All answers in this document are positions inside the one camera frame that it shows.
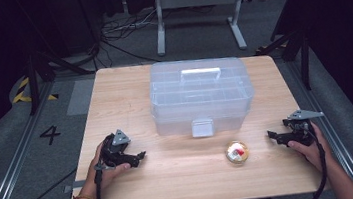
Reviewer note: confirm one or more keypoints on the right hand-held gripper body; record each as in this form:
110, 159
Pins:
300, 130

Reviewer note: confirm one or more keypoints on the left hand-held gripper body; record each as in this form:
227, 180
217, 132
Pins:
113, 155

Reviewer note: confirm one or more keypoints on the small round red-white object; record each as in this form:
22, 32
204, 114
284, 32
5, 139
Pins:
237, 153

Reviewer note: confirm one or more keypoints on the clear plastic storage box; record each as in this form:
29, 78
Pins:
198, 105

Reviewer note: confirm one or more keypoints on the person's left hand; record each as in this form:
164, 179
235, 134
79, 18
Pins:
104, 178

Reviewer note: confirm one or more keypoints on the person's right hand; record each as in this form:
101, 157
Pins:
316, 155

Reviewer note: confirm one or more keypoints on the black tripod stand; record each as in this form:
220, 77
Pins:
295, 45
43, 69

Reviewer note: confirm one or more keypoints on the yellow black hazard tape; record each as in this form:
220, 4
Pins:
19, 95

